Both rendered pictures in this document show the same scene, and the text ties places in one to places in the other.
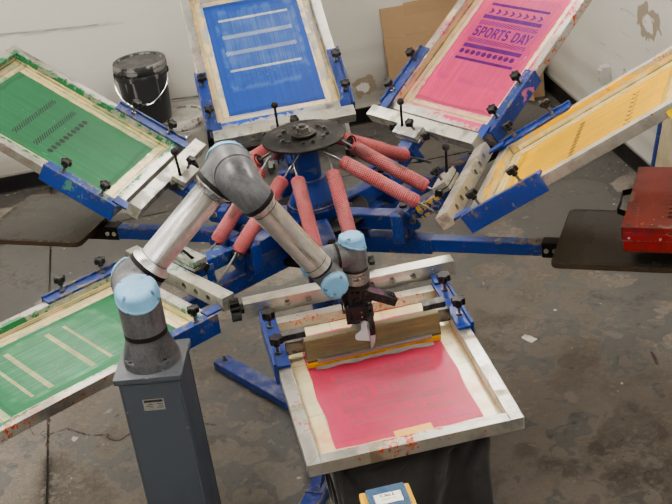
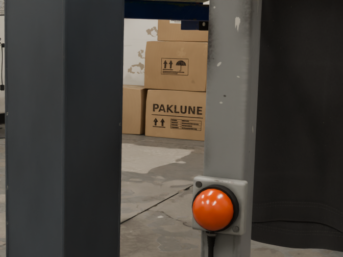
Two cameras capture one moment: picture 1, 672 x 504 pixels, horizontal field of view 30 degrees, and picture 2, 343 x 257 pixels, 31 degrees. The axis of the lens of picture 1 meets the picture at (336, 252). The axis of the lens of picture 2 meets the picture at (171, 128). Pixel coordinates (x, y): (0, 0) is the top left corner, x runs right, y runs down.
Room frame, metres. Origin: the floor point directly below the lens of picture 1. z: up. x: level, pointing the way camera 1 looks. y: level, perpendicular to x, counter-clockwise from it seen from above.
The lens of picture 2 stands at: (1.94, -0.29, 0.79)
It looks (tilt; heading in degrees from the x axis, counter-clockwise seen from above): 7 degrees down; 30
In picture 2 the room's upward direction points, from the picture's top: 2 degrees clockwise
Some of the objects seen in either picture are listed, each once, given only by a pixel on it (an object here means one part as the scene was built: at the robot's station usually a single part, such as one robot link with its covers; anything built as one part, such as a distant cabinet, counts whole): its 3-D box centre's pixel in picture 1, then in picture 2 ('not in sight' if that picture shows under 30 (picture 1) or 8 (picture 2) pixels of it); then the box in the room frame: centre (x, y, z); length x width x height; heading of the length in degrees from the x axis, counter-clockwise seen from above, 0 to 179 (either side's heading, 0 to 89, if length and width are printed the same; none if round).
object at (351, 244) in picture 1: (352, 251); not in sight; (3.17, -0.05, 1.30); 0.09 x 0.08 x 0.11; 102
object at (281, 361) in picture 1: (275, 347); not in sight; (3.25, 0.22, 0.98); 0.30 x 0.05 x 0.07; 8
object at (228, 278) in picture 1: (180, 309); (233, 14); (3.72, 0.55, 0.90); 1.24 x 0.06 x 0.06; 128
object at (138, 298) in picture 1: (139, 304); not in sight; (2.92, 0.53, 1.37); 0.13 x 0.12 x 0.14; 12
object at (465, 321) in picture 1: (452, 309); not in sight; (3.33, -0.33, 0.98); 0.30 x 0.05 x 0.07; 8
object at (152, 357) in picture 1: (148, 343); not in sight; (2.91, 0.53, 1.25); 0.15 x 0.15 x 0.10
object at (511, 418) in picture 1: (383, 370); not in sight; (3.05, -0.09, 0.97); 0.79 x 0.58 x 0.04; 8
